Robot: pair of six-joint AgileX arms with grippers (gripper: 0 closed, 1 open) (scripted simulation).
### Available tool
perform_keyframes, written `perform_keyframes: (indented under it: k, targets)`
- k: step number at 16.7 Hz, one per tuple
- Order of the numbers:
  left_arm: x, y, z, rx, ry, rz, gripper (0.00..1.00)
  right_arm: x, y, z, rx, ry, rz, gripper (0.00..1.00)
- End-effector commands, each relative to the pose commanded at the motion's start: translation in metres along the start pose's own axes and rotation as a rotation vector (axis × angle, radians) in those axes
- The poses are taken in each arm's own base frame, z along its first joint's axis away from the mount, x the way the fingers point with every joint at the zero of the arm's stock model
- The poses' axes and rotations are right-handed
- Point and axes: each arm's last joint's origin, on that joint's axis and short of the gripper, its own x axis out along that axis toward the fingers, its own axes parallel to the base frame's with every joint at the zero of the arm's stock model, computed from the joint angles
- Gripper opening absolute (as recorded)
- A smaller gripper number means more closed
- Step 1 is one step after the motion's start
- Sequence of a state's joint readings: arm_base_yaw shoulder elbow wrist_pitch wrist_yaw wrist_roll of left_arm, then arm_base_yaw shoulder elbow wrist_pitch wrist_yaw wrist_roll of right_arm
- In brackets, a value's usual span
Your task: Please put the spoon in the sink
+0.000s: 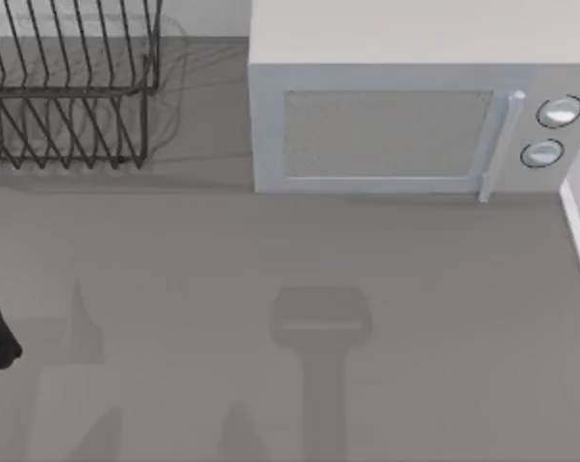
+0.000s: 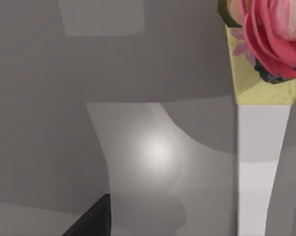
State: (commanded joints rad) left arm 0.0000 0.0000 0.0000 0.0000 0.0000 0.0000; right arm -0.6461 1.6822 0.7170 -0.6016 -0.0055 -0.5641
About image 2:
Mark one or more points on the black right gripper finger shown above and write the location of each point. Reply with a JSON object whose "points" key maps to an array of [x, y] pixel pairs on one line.
{"points": [[97, 218]]}

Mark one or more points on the yellow plant pot with pink flower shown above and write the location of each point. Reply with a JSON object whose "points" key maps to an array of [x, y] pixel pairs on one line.
{"points": [[265, 49]]}

